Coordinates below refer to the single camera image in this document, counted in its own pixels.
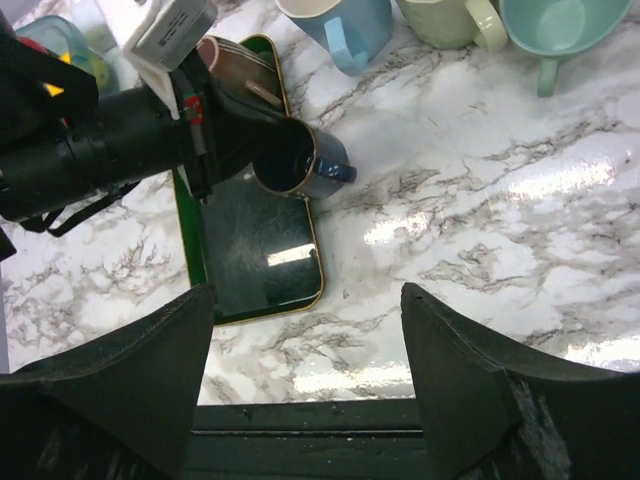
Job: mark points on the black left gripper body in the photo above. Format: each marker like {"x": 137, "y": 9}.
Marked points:
{"x": 199, "y": 98}

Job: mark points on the light green ceramic mug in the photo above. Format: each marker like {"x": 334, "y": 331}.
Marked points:
{"x": 453, "y": 24}

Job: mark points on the light blue hexagonal mug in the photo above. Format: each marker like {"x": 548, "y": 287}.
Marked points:
{"x": 353, "y": 32}

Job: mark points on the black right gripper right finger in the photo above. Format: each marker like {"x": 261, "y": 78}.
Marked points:
{"x": 493, "y": 408}

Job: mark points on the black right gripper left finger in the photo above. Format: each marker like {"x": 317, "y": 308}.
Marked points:
{"x": 118, "y": 407}

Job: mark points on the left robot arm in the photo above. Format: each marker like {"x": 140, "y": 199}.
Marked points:
{"x": 68, "y": 153}

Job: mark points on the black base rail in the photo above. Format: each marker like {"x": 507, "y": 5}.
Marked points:
{"x": 368, "y": 439}

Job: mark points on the teal plastic fruit basket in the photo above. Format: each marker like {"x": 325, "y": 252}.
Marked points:
{"x": 65, "y": 41}

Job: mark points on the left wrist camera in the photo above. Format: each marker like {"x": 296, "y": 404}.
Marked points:
{"x": 168, "y": 32}

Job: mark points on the mint green bird-print mug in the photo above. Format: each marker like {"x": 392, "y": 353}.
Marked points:
{"x": 555, "y": 31}

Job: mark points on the brown small cup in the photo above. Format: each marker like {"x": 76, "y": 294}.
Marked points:
{"x": 240, "y": 71}

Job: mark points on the dark blue gold-rimmed cup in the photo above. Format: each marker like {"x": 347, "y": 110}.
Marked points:
{"x": 306, "y": 162}

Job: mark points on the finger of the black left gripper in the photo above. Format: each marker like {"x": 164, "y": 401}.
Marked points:
{"x": 242, "y": 130}

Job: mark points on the black rectangular tray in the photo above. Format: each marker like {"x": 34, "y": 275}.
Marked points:
{"x": 257, "y": 250}

